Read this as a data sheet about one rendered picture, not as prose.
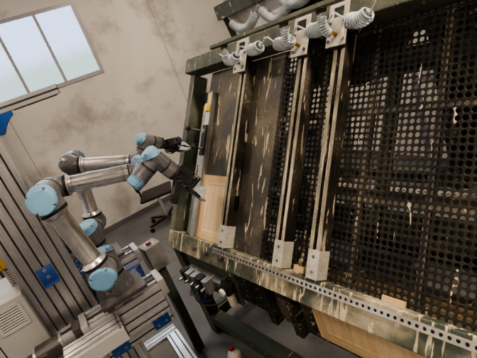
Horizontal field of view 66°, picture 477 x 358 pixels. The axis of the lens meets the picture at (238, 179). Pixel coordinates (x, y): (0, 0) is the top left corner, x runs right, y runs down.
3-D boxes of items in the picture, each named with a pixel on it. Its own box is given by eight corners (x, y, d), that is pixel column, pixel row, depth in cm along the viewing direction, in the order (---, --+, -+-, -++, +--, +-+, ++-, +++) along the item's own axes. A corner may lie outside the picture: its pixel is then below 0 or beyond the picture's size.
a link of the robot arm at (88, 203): (86, 239, 227) (55, 155, 210) (91, 229, 241) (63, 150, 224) (105, 235, 228) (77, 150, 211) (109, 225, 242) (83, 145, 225)
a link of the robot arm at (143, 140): (132, 143, 223) (135, 130, 221) (148, 146, 229) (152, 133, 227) (136, 148, 217) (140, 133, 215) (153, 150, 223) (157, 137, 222)
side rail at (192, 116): (183, 229, 268) (170, 229, 261) (203, 79, 271) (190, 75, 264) (187, 231, 263) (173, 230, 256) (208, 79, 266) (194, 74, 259)
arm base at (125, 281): (108, 302, 173) (99, 285, 170) (103, 290, 186) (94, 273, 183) (138, 284, 179) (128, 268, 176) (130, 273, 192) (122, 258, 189)
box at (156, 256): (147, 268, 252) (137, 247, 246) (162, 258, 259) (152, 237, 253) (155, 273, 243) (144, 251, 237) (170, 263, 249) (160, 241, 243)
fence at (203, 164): (194, 235, 244) (189, 235, 242) (213, 94, 247) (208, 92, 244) (198, 236, 240) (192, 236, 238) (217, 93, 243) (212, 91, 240)
